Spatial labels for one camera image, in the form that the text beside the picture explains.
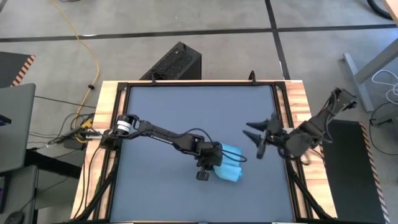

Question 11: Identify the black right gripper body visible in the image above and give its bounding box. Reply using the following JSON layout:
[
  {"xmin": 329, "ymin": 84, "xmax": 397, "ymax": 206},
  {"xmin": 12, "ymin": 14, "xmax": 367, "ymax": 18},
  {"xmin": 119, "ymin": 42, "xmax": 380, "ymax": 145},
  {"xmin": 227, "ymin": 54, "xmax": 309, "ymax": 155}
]
[{"xmin": 265, "ymin": 117, "xmax": 290, "ymax": 154}]

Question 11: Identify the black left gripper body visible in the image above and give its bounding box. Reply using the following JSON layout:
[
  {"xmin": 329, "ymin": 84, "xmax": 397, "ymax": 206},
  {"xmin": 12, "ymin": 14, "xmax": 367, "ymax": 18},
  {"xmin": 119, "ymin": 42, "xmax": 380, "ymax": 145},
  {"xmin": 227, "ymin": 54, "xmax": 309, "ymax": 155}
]
[{"xmin": 195, "ymin": 142, "xmax": 224, "ymax": 169}]

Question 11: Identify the light blue microfiber towel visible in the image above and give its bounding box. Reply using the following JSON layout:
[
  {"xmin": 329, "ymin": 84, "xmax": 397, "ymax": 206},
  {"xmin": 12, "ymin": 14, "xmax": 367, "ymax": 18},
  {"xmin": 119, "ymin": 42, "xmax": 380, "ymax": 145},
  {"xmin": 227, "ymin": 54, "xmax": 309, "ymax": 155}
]
[{"xmin": 213, "ymin": 142, "xmax": 244, "ymax": 183}]

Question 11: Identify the large black striped-edge mat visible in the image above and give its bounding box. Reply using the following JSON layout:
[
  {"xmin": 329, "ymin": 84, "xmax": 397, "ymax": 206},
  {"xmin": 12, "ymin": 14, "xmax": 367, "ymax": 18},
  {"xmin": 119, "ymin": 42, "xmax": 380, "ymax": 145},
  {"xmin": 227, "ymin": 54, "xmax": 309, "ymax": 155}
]
[{"xmin": 320, "ymin": 119, "xmax": 391, "ymax": 224}]

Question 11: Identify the grey metal desk leg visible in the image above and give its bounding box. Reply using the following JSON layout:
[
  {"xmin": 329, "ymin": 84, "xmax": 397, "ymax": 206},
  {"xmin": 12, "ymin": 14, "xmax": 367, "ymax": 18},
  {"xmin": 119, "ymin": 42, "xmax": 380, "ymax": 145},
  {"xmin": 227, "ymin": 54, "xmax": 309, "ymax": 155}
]
[{"xmin": 343, "ymin": 37, "xmax": 398, "ymax": 113}]

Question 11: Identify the black computer tower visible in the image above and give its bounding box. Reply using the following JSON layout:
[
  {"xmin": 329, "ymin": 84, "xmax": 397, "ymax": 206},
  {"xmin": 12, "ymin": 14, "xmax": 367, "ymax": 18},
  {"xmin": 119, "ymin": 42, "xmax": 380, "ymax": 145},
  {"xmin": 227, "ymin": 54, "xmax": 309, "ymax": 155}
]
[{"xmin": 139, "ymin": 41, "xmax": 202, "ymax": 81}]

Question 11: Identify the black power strip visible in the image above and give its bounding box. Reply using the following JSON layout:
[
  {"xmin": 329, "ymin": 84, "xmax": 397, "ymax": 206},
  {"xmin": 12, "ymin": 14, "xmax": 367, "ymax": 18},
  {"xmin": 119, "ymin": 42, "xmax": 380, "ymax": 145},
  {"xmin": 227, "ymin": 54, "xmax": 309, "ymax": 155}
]
[{"xmin": 55, "ymin": 126, "xmax": 101, "ymax": 144}]

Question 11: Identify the wooden desk top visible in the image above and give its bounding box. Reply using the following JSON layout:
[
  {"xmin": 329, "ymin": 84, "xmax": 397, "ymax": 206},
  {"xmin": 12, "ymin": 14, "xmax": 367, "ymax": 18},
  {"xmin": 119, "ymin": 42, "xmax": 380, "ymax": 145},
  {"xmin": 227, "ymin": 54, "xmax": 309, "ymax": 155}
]
[{"xmin": 384, "ymin": 0, "xmax": 398, "ymax": 23}]

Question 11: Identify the grey laptop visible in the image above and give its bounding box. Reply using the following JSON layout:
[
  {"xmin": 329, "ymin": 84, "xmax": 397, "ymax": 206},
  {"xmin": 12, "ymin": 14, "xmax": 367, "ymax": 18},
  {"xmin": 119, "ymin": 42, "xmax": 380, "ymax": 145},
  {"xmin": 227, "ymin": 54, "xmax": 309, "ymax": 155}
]
[{"xmin": 0, "ymin": 83, "xmax": 37, "ymax": 174}]

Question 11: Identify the black computer mouse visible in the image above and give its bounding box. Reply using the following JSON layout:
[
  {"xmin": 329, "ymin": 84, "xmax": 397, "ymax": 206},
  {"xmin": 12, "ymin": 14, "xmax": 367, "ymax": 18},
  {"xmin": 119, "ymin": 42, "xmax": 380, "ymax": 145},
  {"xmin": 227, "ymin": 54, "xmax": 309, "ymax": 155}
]
[{"xmin": 4, "ymin": 211, "xmax": 25, "ymax": 224}]

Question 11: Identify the small black striped-edge mat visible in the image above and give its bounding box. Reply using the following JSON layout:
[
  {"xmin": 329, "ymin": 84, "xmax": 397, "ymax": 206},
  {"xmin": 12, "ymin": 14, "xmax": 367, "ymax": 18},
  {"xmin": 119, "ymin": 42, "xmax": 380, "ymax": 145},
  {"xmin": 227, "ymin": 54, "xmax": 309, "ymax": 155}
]
[{"xmin": 0, "ymin": 51, "xmax": 37, "ymax": 85}]

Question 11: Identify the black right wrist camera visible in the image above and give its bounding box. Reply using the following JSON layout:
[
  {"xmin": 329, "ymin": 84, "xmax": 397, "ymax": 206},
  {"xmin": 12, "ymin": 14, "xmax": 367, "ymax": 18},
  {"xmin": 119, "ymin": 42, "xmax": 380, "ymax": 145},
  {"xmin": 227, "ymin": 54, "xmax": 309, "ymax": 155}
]
[{"xmin": 256, "ymin": 141, "xmax": 267, "ymax": 160}]

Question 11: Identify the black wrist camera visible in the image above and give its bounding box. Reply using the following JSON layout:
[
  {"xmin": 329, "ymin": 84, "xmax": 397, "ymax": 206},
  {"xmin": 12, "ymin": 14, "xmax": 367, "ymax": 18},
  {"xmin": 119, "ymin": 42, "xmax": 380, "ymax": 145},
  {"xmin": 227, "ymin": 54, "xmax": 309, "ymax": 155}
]
[
  {"xmin": 256, "ymin": 141, "xmax": 267, "ymax": 160},
  {"xmin": 195, "ymin": 170, "xmax": 210, "ymax": 182}
]

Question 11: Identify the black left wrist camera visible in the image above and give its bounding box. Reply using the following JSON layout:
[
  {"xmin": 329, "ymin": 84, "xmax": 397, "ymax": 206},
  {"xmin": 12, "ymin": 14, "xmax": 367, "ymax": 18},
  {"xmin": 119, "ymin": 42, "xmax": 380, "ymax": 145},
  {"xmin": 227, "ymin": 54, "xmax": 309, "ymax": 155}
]
[{"xmin": 195, "ymin": 170, "xmax": 210, "ymax": 182}]

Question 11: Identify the black aluminium table frame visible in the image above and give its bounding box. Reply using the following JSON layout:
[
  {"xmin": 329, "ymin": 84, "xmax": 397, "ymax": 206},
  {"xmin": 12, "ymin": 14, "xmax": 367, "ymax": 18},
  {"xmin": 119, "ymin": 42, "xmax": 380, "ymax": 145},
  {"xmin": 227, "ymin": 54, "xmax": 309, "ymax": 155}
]
[{"xmin": 71, "ymin": 70, "xmax": 338, "ymax": 224}]

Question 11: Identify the black floor cable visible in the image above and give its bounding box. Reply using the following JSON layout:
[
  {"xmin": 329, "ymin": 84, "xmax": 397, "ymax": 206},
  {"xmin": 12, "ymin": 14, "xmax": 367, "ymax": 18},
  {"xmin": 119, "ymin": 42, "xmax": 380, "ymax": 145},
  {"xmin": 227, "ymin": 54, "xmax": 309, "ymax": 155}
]
[{"xmin": 368, "ymin": 101, "xmax": 398, "ymax": 156}]

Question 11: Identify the white cable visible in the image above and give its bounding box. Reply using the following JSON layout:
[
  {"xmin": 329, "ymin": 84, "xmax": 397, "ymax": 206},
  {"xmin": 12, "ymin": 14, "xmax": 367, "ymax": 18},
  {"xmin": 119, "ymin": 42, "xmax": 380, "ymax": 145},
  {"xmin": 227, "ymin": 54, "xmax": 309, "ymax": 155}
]
[{"xmin": 371, "ymin": 68, "xmax": 398, "ymax": 105}]

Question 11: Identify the yellow power cable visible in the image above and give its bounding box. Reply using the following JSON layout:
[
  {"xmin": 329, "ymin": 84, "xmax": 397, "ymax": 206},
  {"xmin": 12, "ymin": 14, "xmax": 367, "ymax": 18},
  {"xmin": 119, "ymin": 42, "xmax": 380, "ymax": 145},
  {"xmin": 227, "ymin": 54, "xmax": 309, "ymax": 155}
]
[{"xmin": 51, "ymin": 0, "xmax": 101, "ymax": 144}]

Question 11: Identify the black hose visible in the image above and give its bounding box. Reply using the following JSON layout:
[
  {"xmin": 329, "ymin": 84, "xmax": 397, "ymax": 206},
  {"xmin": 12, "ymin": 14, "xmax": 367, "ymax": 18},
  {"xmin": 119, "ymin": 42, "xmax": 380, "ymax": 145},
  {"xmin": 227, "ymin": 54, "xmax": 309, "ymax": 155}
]
[{"xmin": 366, "ymin": 0, "xmax": 394, "ymax": 21}]

